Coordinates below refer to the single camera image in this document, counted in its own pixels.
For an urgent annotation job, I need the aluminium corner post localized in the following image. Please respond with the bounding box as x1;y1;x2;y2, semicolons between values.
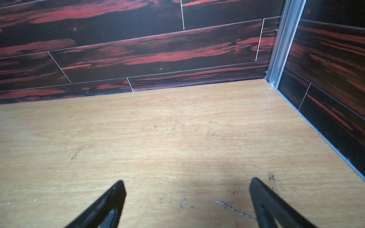
266;0;307;89

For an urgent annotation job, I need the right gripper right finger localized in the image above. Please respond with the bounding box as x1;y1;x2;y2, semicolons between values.
249;177;315;228

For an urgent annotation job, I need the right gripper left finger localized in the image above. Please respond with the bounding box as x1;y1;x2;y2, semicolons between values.
66;180;127;228

